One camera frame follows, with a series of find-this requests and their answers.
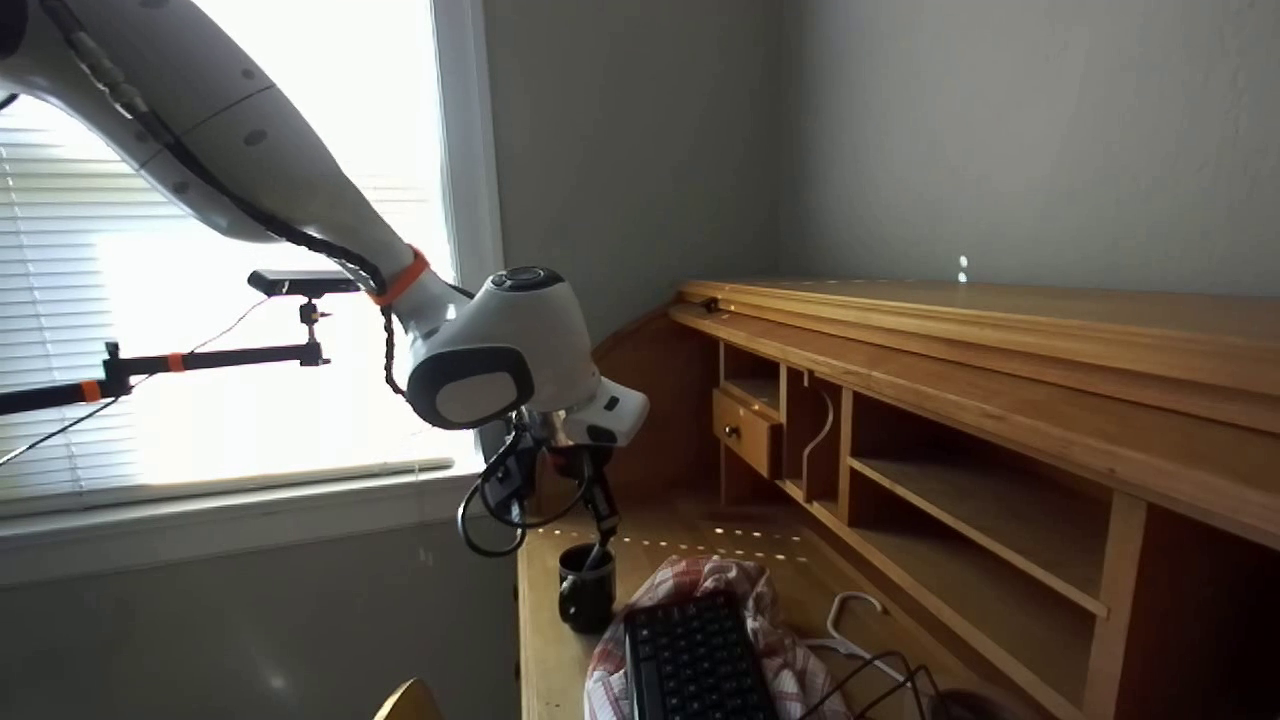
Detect white clothes hanger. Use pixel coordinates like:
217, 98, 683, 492
806, 592, 913, 664

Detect wooden desk cabinet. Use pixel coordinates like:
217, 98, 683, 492
513, 276, 1280, 720

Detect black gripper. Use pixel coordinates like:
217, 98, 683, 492
502, 411, 625, 557

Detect black wire rack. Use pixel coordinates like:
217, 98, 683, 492
799, 650, 934, 720

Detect small wooden drawer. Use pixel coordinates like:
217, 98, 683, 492
713, 389, 779, 477

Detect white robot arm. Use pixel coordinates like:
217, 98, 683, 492
0, 0, 649, 534

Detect black and white marker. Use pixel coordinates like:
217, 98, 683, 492
582, 469, 625, 557

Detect window blinds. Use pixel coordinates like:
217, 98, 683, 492
0, 96, 468, 510

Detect black camera tripod arm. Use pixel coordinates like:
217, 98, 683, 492
0, 264, 368, 418

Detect black computer keyboard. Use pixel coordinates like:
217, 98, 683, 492
625, 592, 779, 720

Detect dark brown cup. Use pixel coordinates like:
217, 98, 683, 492
557, 542, 617, 637

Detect red white checkered cloth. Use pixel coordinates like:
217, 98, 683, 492
582, 557, 850, 720

